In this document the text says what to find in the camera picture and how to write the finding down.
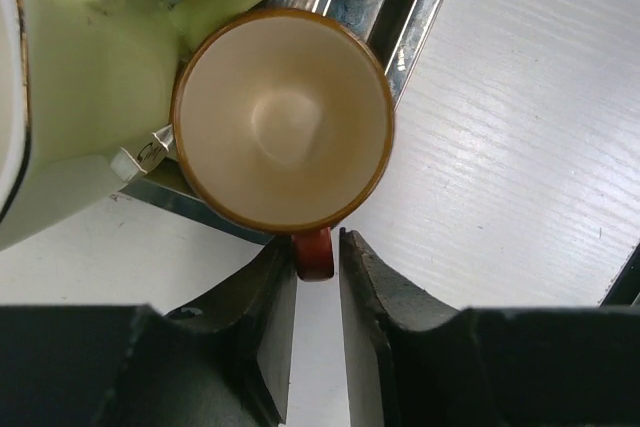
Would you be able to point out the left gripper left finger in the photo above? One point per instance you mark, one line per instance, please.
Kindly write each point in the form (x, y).
(222, 359)

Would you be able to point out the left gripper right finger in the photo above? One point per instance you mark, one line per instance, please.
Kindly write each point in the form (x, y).
(413, 360)

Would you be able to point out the small orange cup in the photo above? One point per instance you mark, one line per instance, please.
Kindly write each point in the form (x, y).
(284, 123)

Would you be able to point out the pale yellow-green mug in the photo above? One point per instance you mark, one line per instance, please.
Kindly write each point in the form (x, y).
(86, 90)

